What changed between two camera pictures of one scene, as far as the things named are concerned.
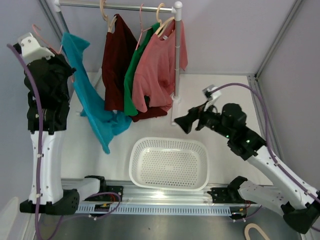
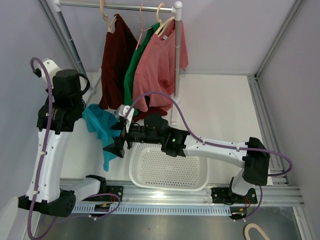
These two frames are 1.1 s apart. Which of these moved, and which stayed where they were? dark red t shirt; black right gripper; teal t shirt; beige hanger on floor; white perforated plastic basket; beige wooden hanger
Moved: black right gripper; teal t shirt
Stayed: beige hanger on floor; beige wooden hanger; white perforated plastic basket; dark red t shirt
